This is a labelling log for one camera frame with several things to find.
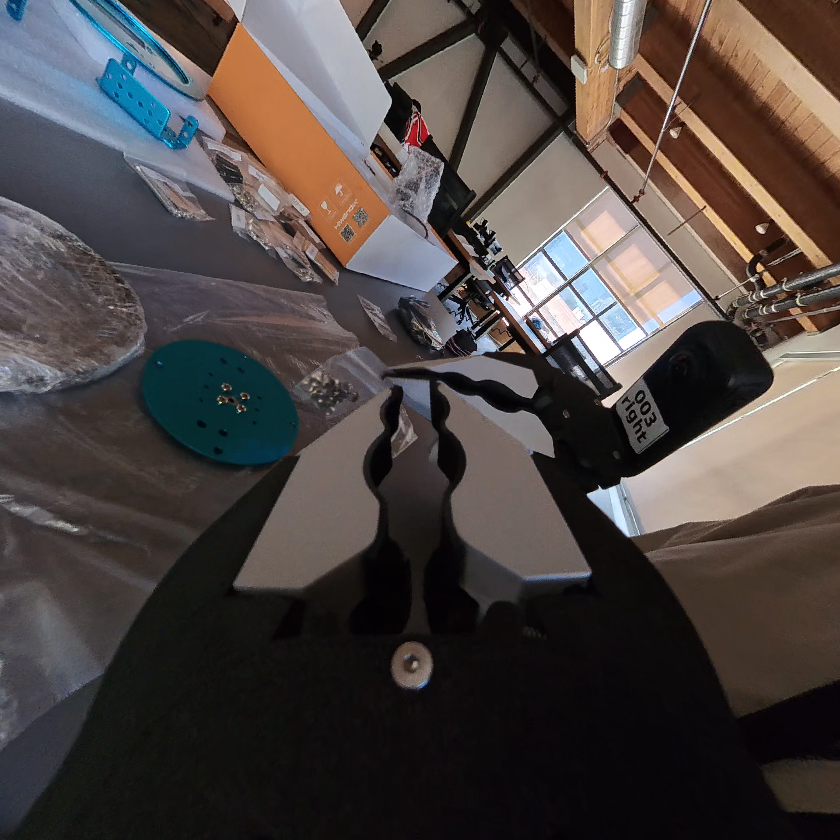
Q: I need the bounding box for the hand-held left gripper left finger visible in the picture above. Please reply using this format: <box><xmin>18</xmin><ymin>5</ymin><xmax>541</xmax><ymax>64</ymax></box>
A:
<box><xmin>233</xmin><ymin>386</ymin><xmax>414</xmax><ymax>635</ymax></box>

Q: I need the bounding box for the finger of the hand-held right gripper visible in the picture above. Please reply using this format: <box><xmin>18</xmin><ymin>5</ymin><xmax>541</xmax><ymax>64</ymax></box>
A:
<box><xmin>384</xmin><ymin>371</ymin><xmax>557</xmax><ymax>459</ymax></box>
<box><xmin>387</xmin><ymin>352</ymin><xmax>551</xmax><ymax>403</ymax></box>

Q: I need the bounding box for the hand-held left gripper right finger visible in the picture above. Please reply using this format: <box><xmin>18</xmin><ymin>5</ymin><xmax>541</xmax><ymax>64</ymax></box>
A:
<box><xmin>424</xmin><ymin>381</ymin><xmax>592</xmax><ymax>635</ymax></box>

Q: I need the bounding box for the small clear screw bag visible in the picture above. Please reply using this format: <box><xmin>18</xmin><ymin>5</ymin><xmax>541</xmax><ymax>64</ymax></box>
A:
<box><xmin>292</xmin><ymin>348</ymin><xmax>421</xmax><ymax>460</ymax></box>

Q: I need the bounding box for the blue round metal disc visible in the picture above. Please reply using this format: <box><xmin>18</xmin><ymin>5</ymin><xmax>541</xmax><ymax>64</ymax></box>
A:
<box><xmin>141</xmin><ymin>340</ymin><xmax>299</xmax><ymax>467</ymax></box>

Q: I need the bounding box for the plastic-wrapped round metal ring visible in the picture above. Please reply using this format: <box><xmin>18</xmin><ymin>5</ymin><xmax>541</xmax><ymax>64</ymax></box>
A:
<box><xmin>0</xmin><ymin>197</ymin><xmax>147</xmax><ymax>393</ymax></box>

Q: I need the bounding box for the orange and white cardboard box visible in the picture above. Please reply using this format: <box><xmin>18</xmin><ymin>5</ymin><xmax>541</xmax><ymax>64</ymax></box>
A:
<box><xmin>209</xmin><ymin>0</ymin><xmax>460</xmax><ymax>293</ymax></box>

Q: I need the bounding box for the wood-edged office desk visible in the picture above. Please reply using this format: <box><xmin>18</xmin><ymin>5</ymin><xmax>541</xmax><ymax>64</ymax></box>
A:
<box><xmin>433</xmin><ymin>230</ymin><xmax>559</xmax><ymax>358</ymax></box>

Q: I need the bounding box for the dark crinkled plastic bag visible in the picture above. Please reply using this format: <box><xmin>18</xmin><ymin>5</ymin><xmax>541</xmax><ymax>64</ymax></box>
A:
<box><xmin>397</xmin><ymin>295</ymin><xmax>448</xmax><ymax>350</ymax></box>

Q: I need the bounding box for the black ceiling pipe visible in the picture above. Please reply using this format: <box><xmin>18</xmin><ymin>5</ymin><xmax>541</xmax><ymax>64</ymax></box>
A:
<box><xmin>725</xmin><ymin>262</ymin><xmax>840</xmax><ymax>309</ymax></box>
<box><xmin>735</xmin><ymin>285</ymin><xmax>840</xmax><ymax>324</ymax></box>

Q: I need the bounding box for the far grid window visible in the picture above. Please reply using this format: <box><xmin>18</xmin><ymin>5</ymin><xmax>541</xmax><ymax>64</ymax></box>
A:
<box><xmin>518</xmin><ymin>190</ymin><xmax>704</xmax><ymax>368</ymax></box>

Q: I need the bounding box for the single clear hardware bag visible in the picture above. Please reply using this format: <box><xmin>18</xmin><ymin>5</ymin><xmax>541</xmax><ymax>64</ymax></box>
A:
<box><xmin>356</xmin><ymin>294</ymin><xmax>399</xmax><ymax>343</ymax></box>

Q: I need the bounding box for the clear plastic bag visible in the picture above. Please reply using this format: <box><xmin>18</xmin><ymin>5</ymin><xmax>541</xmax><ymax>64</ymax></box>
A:
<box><xmin>0</xmin><ymin>262</ymin><xmax>368</xmax><ymax>749</ymax></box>

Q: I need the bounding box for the bubble wrap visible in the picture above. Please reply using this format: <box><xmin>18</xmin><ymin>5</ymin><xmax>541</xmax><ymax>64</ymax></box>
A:
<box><xmin>390</xmin><ymin>147</ymin><xmax>447</xmax><ymax>217</ymax></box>

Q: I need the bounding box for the red and black bag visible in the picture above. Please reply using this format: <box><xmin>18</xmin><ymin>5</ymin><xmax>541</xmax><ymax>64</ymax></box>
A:
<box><xmin>384</xmin><ymin>98</ymin><xmax>432</xmax><ymax>151</ymax></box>

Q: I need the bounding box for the pile of small screw bags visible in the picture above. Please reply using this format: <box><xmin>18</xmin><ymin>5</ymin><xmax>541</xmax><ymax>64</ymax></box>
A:
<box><xmin>125</xmin><ymin>134</ymin><xmax>342</xmax><ymax>286</ymax></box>

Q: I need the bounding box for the white foam sheet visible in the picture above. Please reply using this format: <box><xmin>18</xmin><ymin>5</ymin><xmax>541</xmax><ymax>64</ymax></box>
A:
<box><xmin>0</xmin><ymin>0</ymin><xmax>237</xmax><ymax>198</ymax></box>

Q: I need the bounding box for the silver flexible duct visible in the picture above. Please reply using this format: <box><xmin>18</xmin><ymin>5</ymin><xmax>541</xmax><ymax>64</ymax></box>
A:
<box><xmin>607</xmin><ymin>0</ymin><xmax>651</xmax><ymax>70</ymax></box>

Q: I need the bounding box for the wide blue perforated bracket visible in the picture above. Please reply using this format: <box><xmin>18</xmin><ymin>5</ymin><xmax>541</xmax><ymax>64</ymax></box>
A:
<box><xmin>97</xmin><ymin>56</ymin><xmax>200</xmax><ymax>151</ymax></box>

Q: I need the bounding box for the blue metal ring plate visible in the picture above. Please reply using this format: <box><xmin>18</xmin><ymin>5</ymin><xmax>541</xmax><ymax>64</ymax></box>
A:
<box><xmin>69</xmin><ymin>0</ymin><xmax>211</xmax><ymax>102</ymax></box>

